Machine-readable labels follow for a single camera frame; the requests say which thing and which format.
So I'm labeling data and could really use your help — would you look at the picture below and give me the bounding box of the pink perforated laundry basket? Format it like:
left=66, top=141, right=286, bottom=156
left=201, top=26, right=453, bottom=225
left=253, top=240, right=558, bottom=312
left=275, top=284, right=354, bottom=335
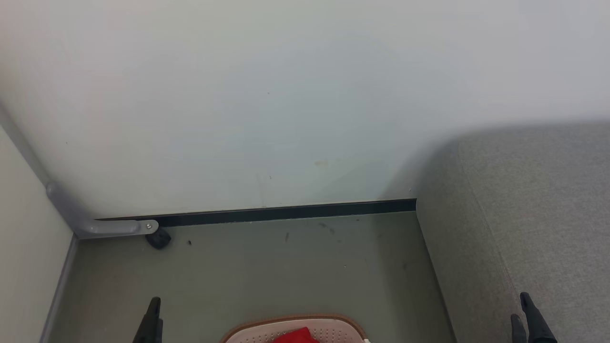
left=220, top=313, right=371, bottom=343

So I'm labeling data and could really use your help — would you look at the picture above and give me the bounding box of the grey metal partition foot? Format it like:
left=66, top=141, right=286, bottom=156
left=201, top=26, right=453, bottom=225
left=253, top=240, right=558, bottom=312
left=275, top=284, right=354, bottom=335
left=46, top=183, right=159, bottom=238

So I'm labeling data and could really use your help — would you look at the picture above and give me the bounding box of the red and white garment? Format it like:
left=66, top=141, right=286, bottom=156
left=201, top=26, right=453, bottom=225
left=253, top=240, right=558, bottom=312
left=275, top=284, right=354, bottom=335
left=273, top=327, right=320, bottom=343

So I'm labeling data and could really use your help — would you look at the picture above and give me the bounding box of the grey fabric sofa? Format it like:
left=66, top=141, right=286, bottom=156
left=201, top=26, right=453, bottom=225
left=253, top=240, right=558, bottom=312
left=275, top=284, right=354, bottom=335
left=416, top=123, right=610, bottom=343

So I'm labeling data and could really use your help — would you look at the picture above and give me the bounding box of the black caster wheel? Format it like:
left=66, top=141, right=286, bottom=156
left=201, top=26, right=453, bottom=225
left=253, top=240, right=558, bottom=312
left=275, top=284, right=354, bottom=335
left=146, top=228, right=172, bottom=250

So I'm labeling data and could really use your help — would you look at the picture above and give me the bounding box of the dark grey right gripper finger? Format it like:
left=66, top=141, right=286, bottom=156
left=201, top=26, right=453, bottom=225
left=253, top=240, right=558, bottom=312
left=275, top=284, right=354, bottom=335
left=520, top=292, right=557, bottom=343
left=511, top=314, right=530, bottom=343

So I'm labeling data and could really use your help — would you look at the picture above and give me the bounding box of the black baseboard strip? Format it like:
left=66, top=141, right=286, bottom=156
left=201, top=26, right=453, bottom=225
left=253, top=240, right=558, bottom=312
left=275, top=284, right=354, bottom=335
left=95, top=199, right=417, bottom=227

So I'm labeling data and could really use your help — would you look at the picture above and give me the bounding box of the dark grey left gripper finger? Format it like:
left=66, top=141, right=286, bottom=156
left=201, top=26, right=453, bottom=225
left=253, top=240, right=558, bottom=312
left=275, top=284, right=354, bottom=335
left=148, top=296, right=163, bottom=343
left=133, top=305, right=152, bottom=343

